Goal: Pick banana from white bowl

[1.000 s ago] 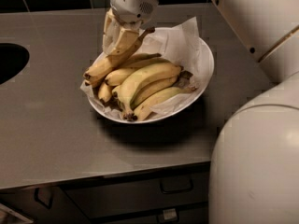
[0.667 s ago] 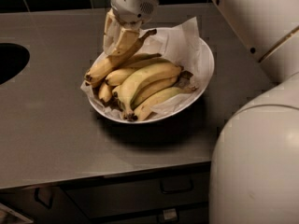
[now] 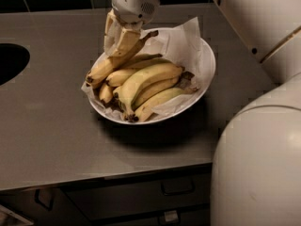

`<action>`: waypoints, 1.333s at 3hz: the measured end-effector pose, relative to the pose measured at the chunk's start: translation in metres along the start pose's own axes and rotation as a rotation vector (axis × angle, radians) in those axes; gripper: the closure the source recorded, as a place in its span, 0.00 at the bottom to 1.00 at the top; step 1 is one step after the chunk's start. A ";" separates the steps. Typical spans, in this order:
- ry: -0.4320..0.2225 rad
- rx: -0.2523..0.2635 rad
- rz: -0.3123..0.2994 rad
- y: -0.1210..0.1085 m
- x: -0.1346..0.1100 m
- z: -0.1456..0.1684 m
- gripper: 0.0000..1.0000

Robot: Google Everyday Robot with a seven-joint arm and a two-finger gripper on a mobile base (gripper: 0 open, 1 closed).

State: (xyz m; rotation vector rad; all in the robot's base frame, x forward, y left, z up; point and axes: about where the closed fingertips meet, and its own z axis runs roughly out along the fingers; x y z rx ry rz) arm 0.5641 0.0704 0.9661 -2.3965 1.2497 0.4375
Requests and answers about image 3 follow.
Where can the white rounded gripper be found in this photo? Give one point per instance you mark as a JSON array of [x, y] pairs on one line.
[[132, 4]]

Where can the long yellow banana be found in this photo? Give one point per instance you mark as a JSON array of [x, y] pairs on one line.
[[102, 69]]

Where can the curved yellow banana top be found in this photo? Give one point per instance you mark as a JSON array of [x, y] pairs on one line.
[[118, 77]]

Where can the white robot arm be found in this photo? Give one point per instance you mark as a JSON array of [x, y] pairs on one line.
[[256, 171]]

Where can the yellow banana behind middle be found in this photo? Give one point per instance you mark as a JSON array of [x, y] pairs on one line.
[[138, 58]]

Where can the large yellow banana middle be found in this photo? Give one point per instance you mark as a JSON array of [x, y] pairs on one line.
[[141, 79]]

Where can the small yellow banana left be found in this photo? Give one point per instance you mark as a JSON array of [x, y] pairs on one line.
[[106, 94]]

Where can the white oval bowl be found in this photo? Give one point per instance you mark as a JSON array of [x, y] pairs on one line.
[[111, 112]]

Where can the yellow banana lower middle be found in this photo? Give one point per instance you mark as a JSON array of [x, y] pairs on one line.
[[153, 89]]

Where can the yellow green banana bottom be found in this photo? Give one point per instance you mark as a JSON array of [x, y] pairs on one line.
[[147, 101]]

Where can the white paper liner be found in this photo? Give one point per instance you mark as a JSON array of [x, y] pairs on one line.
[[184, 46]]

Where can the round dark sink hole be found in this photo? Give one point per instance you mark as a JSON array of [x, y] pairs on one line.
[[13, 59]]

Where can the lower drawer with label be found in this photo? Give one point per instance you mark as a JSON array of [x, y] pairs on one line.
[[197, 215]]

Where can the middle drawer with handle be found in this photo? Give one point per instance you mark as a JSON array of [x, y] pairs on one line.
[[146, 197]]

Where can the left cabinet door handle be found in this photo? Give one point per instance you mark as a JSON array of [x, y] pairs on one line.
[[44, 198]]

